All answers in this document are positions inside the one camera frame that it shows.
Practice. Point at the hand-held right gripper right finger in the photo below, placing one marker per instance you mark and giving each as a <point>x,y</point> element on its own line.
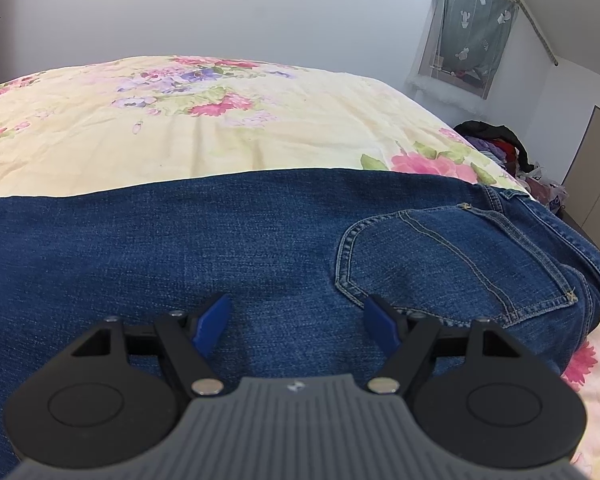
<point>380,321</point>

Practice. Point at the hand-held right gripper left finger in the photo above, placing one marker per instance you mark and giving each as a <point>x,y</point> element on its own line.
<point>211,323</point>

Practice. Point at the blue denim pants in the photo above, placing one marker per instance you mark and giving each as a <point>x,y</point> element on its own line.
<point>230,240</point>

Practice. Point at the floral yellow bedsheet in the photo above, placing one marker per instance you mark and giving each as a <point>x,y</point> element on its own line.
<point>230,145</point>

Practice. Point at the pile of clothes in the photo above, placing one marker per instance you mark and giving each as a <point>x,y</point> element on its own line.
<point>500,144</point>

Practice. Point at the grey wardrobe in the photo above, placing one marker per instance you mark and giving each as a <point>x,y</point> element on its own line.
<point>597,170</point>

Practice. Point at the white lace curtain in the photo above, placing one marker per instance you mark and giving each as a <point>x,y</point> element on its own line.
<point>426,52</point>

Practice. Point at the green cactus print curtain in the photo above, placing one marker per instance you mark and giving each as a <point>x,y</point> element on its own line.
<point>472,25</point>

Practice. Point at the grey curtain rod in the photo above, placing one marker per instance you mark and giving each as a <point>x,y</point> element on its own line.
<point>530,19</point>

